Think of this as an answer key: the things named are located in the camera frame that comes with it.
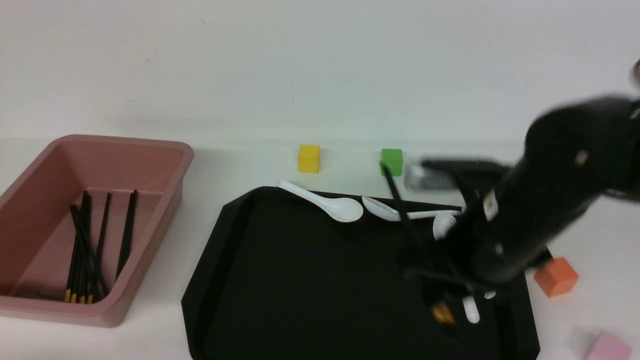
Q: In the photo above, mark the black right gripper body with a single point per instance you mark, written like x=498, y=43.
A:
x=476, y=255

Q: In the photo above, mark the black chopstick yellow tip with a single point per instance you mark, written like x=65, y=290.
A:
x=440, y=311

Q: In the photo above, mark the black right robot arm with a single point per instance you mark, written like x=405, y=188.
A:
x=572, y=155

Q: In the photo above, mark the white ceramic soup spoon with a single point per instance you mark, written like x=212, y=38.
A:
x=441, y=224
x=471, y=309
x=390, y=214
x=343, y=209

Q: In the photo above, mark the orange foam cube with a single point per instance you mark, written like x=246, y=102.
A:
x=556, y=278

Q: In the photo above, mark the green foam cube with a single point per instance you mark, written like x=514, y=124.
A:
x=393, y=159

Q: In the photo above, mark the pink foam cube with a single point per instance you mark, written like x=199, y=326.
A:
x=609, y=347

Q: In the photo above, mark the black plastic tray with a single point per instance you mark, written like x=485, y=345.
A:
x=280, y=280

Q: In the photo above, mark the yellow foam cube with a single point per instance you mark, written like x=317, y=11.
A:
x=308, y=161

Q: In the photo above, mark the black chopstick in bin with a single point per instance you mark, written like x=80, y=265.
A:
x=125, y=235
x=85, y=246
x=131, y=225
x=99, y=290
x=69, y=295
x=83, y=287

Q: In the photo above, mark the pink plastic bin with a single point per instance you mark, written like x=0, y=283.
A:
x=145, y=178

